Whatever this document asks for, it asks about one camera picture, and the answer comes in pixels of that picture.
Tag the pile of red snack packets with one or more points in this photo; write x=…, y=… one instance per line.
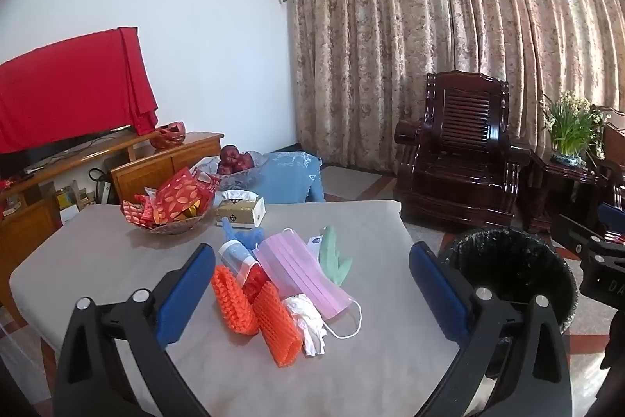
x=180, y=197

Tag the black television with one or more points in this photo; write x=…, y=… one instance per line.
x=29, y=158

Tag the beige patterned curtain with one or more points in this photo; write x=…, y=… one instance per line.
x=390, y=31

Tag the green leaf-shaped wrapper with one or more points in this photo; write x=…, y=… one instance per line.
x=334, y=256

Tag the gold white tissue box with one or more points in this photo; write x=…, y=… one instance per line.
x=241, y=209

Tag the black lined trash bin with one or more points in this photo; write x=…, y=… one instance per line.
x=508, y=265

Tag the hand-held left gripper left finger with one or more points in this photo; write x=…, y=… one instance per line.
x=188, y=295

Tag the pink face mask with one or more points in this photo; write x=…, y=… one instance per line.
x=298, y=270

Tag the flowering narcissus plant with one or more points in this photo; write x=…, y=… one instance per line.
x=571, y=124

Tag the red decorative bowl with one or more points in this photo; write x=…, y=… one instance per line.
x=168, y=136

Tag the red cloth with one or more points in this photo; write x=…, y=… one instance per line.
x=63, y=89

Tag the dark wooden side table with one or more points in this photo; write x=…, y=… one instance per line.
x=561, y=192

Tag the red apple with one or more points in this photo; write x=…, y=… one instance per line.
x=224, y=169
x=228, y=152
x=244, y=162

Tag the dark wooden chair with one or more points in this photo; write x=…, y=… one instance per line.
x=613, y=153

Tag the wicker basket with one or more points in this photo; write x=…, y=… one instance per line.
x=180, y=225

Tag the blue white flower pot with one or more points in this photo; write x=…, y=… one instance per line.
x=566, y=160

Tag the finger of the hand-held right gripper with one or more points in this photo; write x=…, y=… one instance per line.
x=611, y=217
x=571, y=234

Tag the white tissue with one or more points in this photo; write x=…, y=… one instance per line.
x=305, y=321

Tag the person's dark clothing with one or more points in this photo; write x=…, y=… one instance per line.
x=616, y=339

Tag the white blue print box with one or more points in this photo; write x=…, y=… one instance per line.
x=315, y=246

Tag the grey table cover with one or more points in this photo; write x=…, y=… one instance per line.
x=366, y=373

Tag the blue glove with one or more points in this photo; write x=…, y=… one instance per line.
x=244, y=235

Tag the dark wooden armchair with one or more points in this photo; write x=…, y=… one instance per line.
x=464, y=143

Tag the orange foam fruit net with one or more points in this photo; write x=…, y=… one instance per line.
x=233, y=299
x=278, y=324

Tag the glass fruit bowl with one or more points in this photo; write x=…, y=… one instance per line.
x=234, y=181

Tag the wooden television cabinet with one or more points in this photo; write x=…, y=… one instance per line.
x=146, y=172

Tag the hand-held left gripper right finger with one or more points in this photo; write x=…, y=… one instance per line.
x=434, y=290

